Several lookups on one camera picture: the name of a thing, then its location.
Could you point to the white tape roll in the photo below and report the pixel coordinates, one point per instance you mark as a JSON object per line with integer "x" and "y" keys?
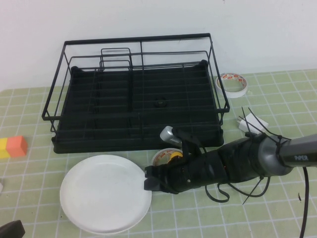
{"x": 232, "y": 95}
{"x": 158, "y": 157}

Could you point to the yellow rubber duck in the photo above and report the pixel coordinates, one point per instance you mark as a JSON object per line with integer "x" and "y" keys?
{"x": 177, "y": 156}

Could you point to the green grid table mat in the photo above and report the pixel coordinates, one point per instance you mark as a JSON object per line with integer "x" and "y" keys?
{"x": 247, "y": 218}

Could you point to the black zip tie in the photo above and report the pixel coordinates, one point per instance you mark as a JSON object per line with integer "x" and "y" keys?
{"x": 278, "y": 146}
{"x": 245, "y": 119}
{"x": 252, "y": 192}

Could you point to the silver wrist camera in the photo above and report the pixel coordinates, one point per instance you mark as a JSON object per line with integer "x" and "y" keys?
{"x": 168, "y": 135}

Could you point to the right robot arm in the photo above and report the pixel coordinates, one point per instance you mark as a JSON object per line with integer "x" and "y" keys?
{"x": 297, "y": 153}

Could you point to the orange foam block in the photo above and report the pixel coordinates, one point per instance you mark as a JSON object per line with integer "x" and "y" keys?
{"x": 17, "y": 147}

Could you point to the black plastic drain tray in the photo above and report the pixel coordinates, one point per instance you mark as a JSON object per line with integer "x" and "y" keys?
{"x": 173, "y": 99}

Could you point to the white USB wall charger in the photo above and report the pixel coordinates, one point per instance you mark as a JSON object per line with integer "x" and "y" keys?
{"x": 261, "y": 122}

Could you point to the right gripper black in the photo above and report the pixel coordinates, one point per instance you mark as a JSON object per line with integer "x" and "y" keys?
{"x": 193, "y": 173}

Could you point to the white round plate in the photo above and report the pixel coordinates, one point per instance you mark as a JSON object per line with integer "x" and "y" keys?
{"x": 104, "y": 196}

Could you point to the yellow foam block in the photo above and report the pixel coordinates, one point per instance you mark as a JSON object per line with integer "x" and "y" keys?
{"x": 3, "y": 148}

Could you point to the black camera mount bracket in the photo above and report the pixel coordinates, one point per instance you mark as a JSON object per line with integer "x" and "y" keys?
{"x": 188, "y": 143}

